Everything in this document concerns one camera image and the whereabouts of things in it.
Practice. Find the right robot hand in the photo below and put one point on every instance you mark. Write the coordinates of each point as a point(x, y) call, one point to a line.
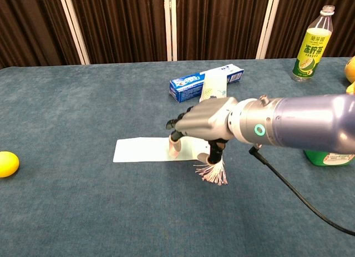
point(205, 119)

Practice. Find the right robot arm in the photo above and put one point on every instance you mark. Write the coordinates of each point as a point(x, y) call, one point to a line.
point(305, 123)

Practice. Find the white flower paper cup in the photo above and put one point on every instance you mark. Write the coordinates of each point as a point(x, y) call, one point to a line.
point(213, 83)

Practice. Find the blue toothpaste box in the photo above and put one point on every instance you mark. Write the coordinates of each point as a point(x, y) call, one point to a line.
point(184, 87)

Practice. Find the pink white bookmark tassel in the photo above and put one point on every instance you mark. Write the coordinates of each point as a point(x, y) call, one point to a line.
point(215, 175)

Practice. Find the white paper bookmark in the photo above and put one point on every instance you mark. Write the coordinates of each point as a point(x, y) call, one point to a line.
point(138, 150)

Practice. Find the brown folding screen panel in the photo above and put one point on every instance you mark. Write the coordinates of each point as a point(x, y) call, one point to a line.
point(119, 24)
point(299, 18)
point(30, 26)
point(219, 24)

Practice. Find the lemon tea plastic bottle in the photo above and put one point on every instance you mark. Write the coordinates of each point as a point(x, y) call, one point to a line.
point(310, 54)

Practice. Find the green box yellow lid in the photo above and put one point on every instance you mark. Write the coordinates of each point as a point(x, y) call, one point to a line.
point(327, 158)

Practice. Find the yellow plush toy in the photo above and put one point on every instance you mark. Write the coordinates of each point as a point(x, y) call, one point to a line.
point(350, 71)

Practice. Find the yellow ball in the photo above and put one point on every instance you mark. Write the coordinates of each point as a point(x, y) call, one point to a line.
point(8, 164)

